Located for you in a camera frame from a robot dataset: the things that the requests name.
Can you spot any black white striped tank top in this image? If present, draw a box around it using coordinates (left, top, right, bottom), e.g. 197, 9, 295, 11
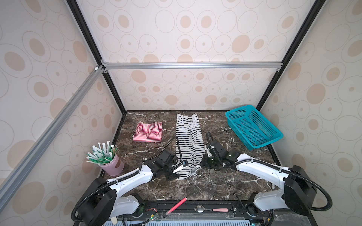
176, 114, 205, 180

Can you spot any red white striped tank top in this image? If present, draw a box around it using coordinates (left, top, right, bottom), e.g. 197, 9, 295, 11
133, 122, 163, 143

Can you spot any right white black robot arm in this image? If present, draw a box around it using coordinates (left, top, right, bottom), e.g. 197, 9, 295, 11
201, 132, 333, 217

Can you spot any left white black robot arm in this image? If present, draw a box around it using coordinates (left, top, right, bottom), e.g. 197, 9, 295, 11
71, 136, 188, 226

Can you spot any pink marker pen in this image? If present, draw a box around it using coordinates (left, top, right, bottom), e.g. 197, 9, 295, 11
166, 197, 187, 216

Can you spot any teal plastic basket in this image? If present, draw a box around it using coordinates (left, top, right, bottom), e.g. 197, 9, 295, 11
225, 105, 283, 150

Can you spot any pink cup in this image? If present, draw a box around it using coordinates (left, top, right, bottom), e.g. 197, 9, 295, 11
100, 154, 124, 176

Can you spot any green white straws bundle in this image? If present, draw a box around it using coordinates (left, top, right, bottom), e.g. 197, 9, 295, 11
86, 141, 118, 165

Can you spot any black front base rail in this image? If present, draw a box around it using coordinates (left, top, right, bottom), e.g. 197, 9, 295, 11
74, 199, 317, 226

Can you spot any pink handled metal spoon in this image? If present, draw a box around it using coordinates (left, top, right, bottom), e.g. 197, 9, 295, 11
194, 205, 229, 213

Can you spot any horizontal aluminium back rail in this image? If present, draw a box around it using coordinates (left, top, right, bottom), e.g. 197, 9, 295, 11
104, 61, 283, 70

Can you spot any diagonal aluminium left rail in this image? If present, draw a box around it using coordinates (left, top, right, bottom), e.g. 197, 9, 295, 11
1, 65, 105, 211

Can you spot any right black corner post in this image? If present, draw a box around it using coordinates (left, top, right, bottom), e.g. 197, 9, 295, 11
256, 0, 327, 111

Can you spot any black corner post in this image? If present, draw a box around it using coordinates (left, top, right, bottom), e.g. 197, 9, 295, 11
256, 0, 327, 111
66, 0, 127, 115

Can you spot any left black corner post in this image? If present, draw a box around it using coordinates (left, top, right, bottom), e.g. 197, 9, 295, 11
66, 0, 127, 115

